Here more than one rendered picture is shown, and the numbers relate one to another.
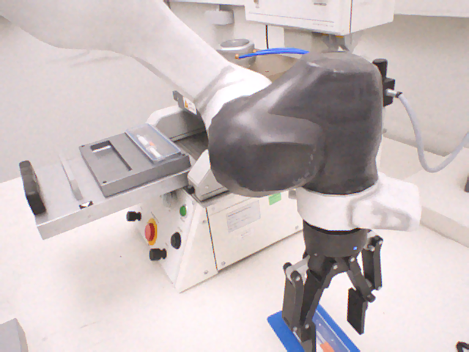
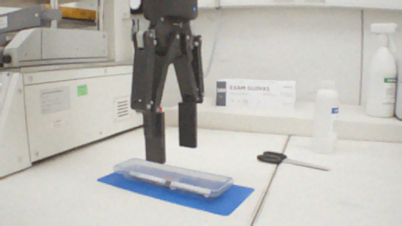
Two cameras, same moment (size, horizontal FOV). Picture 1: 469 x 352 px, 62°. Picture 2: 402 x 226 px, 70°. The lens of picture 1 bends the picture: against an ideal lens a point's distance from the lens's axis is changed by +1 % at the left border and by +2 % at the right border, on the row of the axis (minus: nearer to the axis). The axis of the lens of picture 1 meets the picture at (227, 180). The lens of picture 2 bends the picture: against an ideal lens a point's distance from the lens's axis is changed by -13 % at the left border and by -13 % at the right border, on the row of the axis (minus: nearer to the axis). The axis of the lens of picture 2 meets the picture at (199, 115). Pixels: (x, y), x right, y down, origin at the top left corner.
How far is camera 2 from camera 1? 0.40 m
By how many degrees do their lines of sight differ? 43
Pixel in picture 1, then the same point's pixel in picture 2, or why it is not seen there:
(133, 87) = not seen: outside the picture
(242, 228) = (53, 114)
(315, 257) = (162, 21)
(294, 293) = (148, 56)
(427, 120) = (174, 85)
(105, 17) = not seen: outside the picture
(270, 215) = (78, 108)
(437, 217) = (207, 115)
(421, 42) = not seen: hidden behind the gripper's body
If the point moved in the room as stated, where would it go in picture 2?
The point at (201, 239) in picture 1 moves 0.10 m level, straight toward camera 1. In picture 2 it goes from (16, 112) to (34, 120)
